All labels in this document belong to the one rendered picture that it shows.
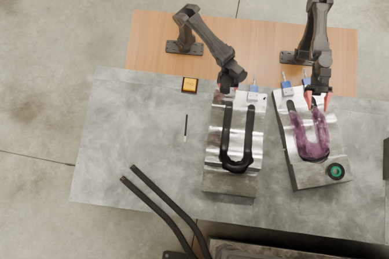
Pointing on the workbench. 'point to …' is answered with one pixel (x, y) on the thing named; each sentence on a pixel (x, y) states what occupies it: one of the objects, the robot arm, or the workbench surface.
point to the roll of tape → (336, 170)
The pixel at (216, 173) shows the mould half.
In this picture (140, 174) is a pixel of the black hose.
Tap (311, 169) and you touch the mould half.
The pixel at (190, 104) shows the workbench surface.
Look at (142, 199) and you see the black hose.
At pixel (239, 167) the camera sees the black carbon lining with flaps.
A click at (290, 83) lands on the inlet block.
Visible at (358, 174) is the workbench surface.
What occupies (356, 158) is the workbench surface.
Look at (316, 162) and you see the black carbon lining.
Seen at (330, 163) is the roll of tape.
